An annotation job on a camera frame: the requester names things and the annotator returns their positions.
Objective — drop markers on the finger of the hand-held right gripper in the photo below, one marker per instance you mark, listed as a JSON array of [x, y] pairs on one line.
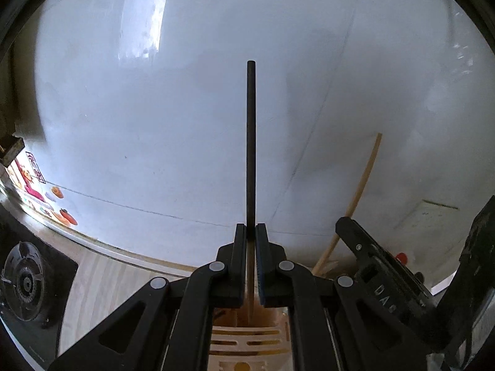
[[355, 239]]

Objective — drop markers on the black chopstick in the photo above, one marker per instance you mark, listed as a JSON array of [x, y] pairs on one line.
[[250, 143]]

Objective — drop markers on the black gas stove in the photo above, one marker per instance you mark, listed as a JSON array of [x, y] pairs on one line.
[[27, 286]]

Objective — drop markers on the beige chopstick holder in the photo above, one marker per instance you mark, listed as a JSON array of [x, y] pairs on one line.
[[247, 340]]

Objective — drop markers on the white wall socket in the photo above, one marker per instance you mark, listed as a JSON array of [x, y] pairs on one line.
[[435, 222]]

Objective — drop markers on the wooden chopstick white print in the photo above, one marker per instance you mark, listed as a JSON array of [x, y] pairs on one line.
[[363, 183]]

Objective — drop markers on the colourful wall stickers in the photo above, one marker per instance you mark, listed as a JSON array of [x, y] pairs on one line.
[[42, 193]]

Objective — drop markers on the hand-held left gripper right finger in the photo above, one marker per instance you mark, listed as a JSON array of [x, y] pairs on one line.
[[272, 266]]

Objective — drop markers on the dark bottle red cap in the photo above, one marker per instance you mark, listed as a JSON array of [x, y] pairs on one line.
[[402, 257]]

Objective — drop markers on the brown wooden chopstick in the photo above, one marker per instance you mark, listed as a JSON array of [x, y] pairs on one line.
[[251, 278]]

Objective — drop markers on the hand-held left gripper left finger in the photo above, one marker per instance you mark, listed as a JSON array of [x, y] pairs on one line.
[[228, 262]]

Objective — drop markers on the black range hood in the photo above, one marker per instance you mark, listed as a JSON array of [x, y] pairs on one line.
[[11, 148]]

